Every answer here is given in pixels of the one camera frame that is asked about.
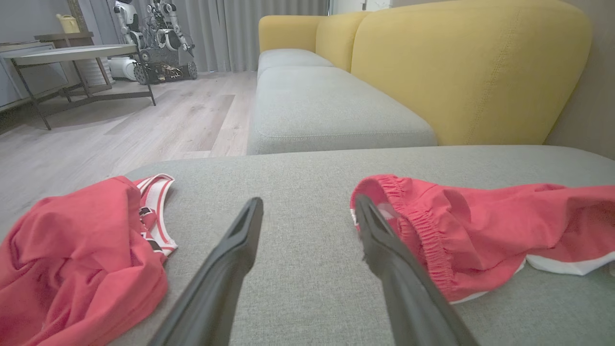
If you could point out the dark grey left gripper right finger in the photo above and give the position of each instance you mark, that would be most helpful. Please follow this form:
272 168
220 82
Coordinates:
403 293

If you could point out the grey sofa seat cushion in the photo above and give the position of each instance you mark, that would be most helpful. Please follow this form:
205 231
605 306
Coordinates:
288 57
326 110

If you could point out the grey curtain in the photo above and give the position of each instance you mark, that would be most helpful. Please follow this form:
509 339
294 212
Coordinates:
240 33

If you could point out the red jersey with white trim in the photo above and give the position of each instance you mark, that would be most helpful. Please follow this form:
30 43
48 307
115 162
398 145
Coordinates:
77 254

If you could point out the low green TV cabinet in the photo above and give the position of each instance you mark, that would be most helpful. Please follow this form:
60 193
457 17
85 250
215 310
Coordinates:
19 79

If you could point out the yellow watering can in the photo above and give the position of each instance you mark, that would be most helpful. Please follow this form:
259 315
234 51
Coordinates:
68 24

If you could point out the large grey fabric ottoman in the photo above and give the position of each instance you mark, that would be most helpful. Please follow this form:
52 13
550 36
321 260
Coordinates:
307 192

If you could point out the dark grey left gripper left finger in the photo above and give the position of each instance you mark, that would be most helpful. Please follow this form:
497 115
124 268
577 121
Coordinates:
226 278

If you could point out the white ribbed stool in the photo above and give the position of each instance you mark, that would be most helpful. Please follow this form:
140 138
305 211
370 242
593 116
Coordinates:
98 72

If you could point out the round grey coffee table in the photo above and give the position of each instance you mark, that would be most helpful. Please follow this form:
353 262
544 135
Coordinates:
72 52

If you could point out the red shorts with elastic waistband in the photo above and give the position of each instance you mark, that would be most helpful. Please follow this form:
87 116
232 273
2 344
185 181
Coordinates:
490 235

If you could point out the brown wooden side table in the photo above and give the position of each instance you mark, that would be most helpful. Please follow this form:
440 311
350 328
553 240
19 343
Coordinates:
62 37

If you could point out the gold picture frame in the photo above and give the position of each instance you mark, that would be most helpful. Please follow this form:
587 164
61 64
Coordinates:
76 14

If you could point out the white humanoid robot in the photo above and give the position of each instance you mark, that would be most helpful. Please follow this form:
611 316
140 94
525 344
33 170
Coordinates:
127 19

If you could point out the skeletal robot on wheeled base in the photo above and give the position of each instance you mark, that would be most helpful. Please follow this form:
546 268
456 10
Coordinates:
163 57

